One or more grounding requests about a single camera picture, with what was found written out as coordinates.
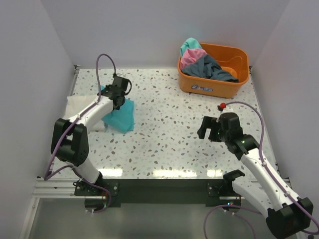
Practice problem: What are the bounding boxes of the dark grey t shirt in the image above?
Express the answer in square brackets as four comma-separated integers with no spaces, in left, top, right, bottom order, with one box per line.
[181,54,239,83]

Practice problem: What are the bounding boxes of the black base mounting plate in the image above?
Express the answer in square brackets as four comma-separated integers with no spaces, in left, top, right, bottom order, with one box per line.
[73,179,240,210]

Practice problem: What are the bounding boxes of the turquoise blue t shirt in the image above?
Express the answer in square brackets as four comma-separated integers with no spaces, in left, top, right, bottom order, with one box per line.
[101,99,134,134]

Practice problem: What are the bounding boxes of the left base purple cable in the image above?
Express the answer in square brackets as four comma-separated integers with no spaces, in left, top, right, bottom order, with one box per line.
[86,184,113,214]

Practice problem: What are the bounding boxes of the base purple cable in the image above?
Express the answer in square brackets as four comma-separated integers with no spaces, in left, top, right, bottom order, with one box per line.
[203,204,264,239]
[86,184,113,214]

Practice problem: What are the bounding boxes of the teal green t shirt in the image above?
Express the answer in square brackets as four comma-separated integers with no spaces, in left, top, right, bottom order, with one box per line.
[179,37,202,57]

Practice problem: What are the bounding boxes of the orange plastic basket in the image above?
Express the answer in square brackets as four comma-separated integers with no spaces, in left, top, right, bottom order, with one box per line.
[177,40,249,98]

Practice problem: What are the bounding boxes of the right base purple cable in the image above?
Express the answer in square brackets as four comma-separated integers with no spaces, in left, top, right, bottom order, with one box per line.
[203,204,264,239]

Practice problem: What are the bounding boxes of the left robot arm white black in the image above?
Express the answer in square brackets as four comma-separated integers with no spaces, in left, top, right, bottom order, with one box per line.
[49,74,132,195]

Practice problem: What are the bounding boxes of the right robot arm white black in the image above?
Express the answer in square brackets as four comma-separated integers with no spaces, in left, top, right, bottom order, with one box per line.
[197,112,314,239]

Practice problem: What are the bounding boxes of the pink t shirt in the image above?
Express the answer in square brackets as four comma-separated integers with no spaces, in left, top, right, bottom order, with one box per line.
[179,48,207,70]

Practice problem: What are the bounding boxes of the folded cream t shirt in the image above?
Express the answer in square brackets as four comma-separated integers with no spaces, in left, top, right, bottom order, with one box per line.
[62,95,105,131]

